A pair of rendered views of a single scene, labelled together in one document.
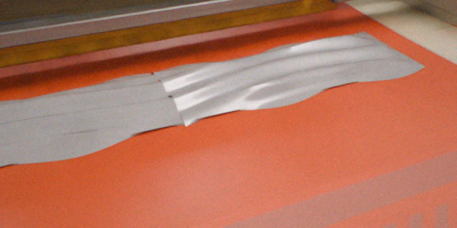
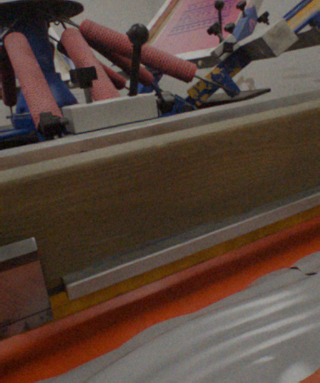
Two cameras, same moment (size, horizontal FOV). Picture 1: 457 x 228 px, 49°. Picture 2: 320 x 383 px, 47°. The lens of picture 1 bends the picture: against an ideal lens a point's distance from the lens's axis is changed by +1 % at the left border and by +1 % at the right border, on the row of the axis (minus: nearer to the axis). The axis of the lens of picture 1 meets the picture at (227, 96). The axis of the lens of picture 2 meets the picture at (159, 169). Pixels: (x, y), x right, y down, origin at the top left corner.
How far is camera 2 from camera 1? 0.15 m
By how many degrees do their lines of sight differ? 17
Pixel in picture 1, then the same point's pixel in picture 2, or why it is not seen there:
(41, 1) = (188, 214)
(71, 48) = (203, 255)
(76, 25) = (222, 232)
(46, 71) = (186, 280)
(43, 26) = (197, 237)
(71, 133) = (283, 348)
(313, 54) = not seen: outside the picture
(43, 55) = (182, 265)
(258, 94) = not seen: outside the picture
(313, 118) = not seen: outside the picture
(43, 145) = (265, 368)
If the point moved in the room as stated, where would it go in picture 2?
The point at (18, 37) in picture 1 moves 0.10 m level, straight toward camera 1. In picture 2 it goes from (178, 251) to (301, 340)
